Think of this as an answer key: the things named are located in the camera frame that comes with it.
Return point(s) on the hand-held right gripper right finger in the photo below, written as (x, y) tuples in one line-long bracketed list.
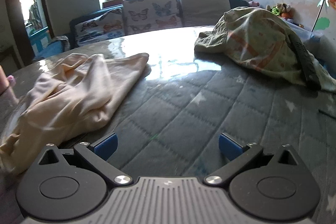
[(229, 147)]

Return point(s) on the pile of plush toys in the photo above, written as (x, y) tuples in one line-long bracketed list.
[(282, 8)]

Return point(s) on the hanging clothes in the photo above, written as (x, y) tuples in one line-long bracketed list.
[(32, 12)]

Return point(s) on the green patterned garment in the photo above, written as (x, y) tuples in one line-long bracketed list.
[(252, 37)]

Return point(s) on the flower wall sticker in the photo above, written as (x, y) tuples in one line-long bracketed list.
[(322, 23)]

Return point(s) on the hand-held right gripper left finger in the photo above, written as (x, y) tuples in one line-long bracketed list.
[(106, 145)]

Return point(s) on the dark wooden furniture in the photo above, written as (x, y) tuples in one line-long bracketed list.
[(8, 56)]

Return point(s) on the pink plush toy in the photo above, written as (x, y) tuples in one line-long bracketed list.
[(254, 4)]

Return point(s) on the blue cabinet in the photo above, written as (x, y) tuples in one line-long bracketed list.
[(39, 40)]

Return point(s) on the cream shirt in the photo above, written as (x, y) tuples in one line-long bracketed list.
[(78, 87)]

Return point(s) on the blue sofa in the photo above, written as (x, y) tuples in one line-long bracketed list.
[(113, 6)]

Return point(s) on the butterfly print cushion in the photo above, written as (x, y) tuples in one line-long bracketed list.
[(149, 11), (99, 27)]

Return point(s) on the plain grey cushion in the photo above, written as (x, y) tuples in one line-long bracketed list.
[(202, 7)]

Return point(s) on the blue chair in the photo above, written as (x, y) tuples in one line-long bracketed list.
[(52, 48)]

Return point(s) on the dark wooden door frame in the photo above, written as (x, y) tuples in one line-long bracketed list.
[(15, 29)]

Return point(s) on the dark elongated object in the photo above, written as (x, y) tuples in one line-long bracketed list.
[(304, 56)]

